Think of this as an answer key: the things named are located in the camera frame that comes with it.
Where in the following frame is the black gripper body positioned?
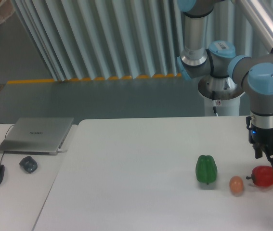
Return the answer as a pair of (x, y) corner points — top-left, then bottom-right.
(246, 116), (273, 149)

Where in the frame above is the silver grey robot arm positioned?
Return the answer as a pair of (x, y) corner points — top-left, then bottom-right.
(177, 0), (273, 168)

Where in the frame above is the red bell pepper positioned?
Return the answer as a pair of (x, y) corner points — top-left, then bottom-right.
(246, 166), (273, 187)

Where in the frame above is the brown egg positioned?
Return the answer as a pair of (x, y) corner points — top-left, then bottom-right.
(229, 176), (244, 194)

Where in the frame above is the green bell pepper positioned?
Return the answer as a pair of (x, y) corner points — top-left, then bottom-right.
(195, 155), (218, 184)

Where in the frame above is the white folding partition screen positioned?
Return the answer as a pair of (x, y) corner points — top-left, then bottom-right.
(11, 0), (272, 83)

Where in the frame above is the silver closed laptop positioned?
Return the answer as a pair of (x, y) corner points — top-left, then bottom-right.
(0, 117), (74, 155)

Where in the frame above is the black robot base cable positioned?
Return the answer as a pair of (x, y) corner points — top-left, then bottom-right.
(211, 90), (220, 117)

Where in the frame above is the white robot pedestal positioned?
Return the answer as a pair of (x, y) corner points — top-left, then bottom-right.
(198, 75), (244, 116)

